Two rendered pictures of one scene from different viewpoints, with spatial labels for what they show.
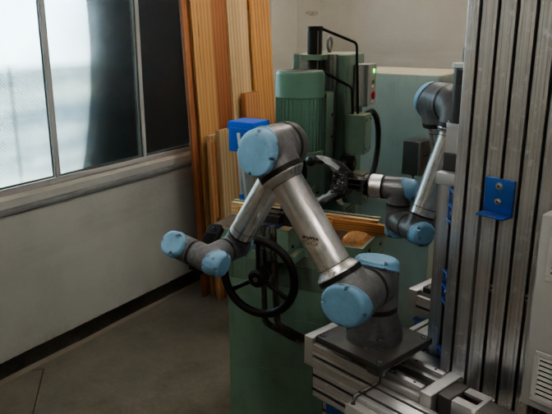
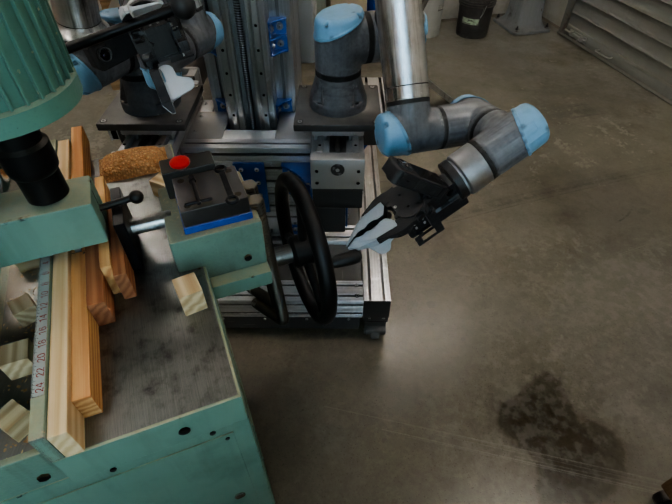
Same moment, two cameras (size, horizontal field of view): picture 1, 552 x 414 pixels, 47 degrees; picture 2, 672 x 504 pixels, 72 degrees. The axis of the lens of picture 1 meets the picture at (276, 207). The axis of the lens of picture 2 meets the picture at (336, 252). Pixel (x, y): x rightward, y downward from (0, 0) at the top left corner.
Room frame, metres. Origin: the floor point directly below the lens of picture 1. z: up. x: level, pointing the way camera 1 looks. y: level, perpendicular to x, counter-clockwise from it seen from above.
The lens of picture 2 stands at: (2.39, 0.52, 1.42)
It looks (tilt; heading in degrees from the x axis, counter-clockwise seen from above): 45 degrees down; 223
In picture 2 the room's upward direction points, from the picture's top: straight up
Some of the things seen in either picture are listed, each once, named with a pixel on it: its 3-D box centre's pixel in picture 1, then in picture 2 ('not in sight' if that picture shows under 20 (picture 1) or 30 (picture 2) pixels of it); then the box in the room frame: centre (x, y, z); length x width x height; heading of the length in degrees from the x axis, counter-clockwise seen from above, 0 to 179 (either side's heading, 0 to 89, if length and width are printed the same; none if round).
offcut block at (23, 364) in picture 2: not in sight; (20, 359); (2.44, -0.08, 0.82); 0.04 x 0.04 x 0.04; 66
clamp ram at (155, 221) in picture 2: not in sight; (147, 223); (2.20, -0.05, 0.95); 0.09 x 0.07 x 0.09; 65
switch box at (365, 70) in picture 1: (365, 84); not in sight; (2.53, -0.35, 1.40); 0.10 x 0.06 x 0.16; 155
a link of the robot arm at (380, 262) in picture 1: (375, 279); (341, 38); (1.54, -0.26, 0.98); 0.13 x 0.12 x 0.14; 148
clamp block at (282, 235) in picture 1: (278, 235); (212, 225); (2.12, -0.01, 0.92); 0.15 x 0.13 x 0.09; 65
